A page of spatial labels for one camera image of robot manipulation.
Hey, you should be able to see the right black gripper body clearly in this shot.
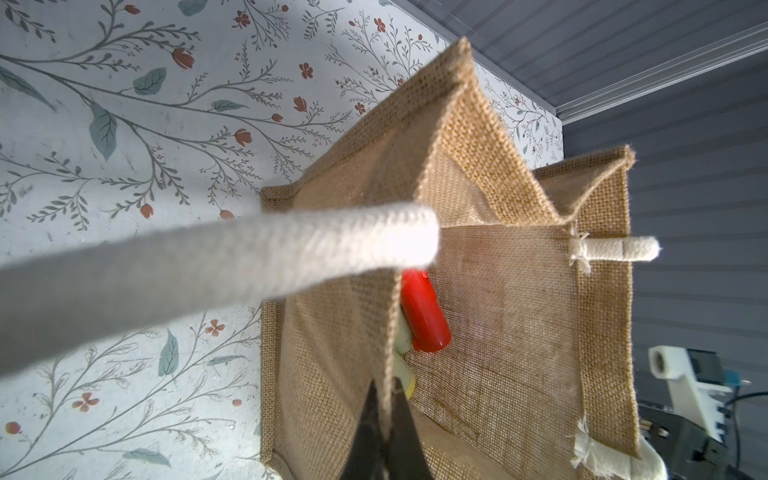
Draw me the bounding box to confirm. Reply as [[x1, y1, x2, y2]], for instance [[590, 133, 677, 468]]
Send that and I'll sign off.
[[638, 403, 744, 480]]

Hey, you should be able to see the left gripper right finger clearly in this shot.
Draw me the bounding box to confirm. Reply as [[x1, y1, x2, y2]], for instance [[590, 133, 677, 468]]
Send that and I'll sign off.
[[385, 377, 433, 480]]

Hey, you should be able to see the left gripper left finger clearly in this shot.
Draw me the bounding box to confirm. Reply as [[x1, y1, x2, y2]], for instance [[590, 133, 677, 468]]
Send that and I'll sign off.
[[339, 381, 384, 480]]

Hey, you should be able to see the green flashlight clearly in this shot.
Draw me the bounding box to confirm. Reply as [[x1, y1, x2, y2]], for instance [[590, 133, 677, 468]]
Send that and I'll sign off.
[[393, 353, 416, 400], [394, 309, 413, 356]]

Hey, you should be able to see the red flashlight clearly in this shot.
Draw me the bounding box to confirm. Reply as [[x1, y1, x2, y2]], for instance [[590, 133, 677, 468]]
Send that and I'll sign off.
[[400, 269, 452, 353]]

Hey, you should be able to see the brown jute tote bag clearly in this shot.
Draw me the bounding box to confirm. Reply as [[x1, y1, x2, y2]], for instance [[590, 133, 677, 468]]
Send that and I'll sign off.
[[1, 39, 666, 479]]

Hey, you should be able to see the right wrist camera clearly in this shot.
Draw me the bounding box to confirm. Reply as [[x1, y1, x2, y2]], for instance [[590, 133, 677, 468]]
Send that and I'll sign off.
[[648, 345, 735, 443]]

